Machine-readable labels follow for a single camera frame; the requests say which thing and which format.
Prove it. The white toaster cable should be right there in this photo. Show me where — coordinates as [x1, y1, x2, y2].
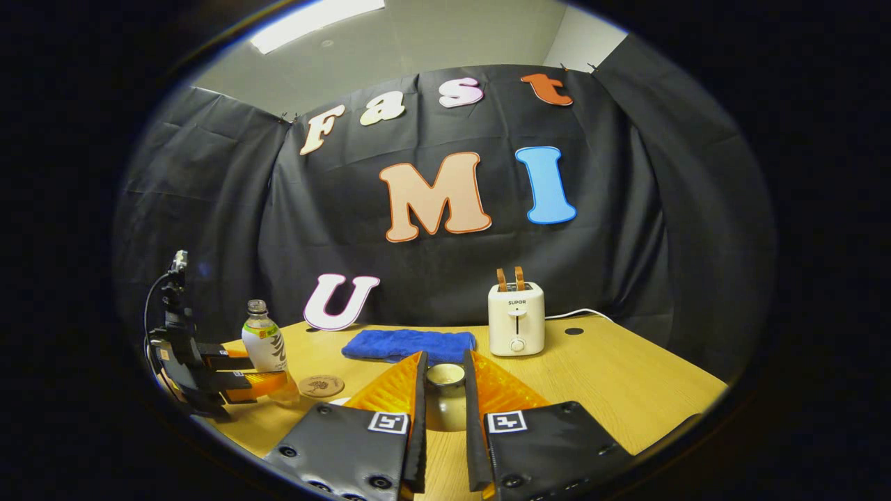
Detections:
[544, 308, 617, 324]

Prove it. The white toaster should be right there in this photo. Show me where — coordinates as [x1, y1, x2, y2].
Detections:
[487, 281, 546, 358]

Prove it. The blue folded towel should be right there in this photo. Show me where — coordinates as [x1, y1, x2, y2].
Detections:
[341, 329, 478, 367]

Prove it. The black backdrop cloth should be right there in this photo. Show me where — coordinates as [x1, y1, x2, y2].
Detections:
[115, 33, 777, 383]

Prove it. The round cork coaster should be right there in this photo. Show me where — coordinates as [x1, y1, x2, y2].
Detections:
[298, 374, 345, 399]

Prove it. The clear water bottle white label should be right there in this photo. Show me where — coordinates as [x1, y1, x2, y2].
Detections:
[242, 299, 301, 406]

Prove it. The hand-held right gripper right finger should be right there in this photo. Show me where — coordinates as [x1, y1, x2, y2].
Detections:
[463, 349, 638, 501]

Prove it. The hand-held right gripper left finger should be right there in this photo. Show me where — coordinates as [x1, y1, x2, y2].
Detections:
[263, 350, 429, 501]

